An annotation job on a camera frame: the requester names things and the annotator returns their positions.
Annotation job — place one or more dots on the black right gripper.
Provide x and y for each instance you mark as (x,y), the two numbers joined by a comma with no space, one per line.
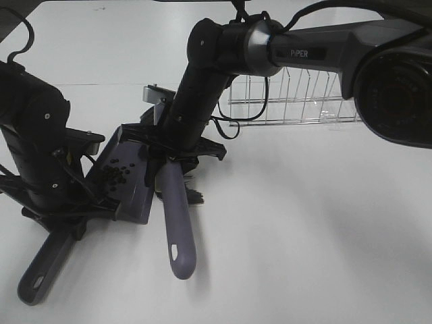
(171,139)

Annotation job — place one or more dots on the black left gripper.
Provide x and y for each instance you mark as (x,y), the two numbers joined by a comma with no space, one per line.
(52,188)

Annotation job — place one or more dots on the purple hand brush black bristles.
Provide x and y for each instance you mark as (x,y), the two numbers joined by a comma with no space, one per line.
(180,239)

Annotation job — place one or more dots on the purple plastic dustpan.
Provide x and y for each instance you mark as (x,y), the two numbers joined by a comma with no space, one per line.
(134,206)

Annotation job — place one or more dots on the pile of coffee beans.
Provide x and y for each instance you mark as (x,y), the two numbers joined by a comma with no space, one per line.
(110,178)

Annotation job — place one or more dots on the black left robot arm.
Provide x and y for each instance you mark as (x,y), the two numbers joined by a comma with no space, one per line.
(32,109)

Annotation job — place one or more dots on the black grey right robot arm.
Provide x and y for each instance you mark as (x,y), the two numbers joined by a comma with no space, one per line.
(384,65)

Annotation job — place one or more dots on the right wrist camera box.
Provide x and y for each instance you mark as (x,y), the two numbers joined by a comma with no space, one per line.
(159,97)

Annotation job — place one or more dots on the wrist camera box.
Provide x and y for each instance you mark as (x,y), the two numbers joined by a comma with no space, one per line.
(159,97)
(83,142)

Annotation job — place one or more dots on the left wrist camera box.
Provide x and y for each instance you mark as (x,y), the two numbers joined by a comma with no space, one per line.
(83,142)

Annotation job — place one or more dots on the chrome wire rack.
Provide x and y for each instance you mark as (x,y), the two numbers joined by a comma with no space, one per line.
(296,96)

